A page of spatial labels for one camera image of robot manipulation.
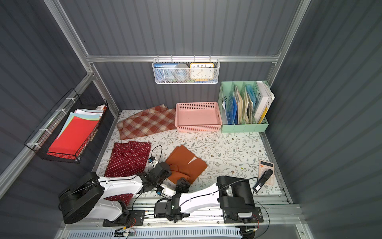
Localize red plaid skirt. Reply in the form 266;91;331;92
116;105;176;140

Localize red paper stack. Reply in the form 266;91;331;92
48;116;98;157

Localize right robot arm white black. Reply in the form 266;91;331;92
154;176;264;224

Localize pink plastic basket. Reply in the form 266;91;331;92
175;102;222;132

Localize dark red polka-dot skirt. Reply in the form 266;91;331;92
102;140;152;206

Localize blue box in basket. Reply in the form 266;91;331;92
152;63;178;84

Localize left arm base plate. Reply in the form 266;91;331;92
102;210;145;227

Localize rust orange skirt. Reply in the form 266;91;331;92
165;145;208;184

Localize black wire side basket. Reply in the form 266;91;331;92
24;89;108;163

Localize grey tape roll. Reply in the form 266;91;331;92
173;63;190;82

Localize floral table mat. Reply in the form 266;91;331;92
89;109;283;198

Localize yellow alarm clock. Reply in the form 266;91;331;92
190;62;214;81

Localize blue folders in organizer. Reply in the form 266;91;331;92
227;94;238;125

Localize white book in organizer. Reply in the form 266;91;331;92
254;81;275;124

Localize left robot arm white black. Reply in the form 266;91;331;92
58;162;171;227

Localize mint green file organizer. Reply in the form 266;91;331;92
218;81;269;133

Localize white wire wall basket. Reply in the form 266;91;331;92
152;57;220;85

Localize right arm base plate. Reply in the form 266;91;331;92
223;207;264;224

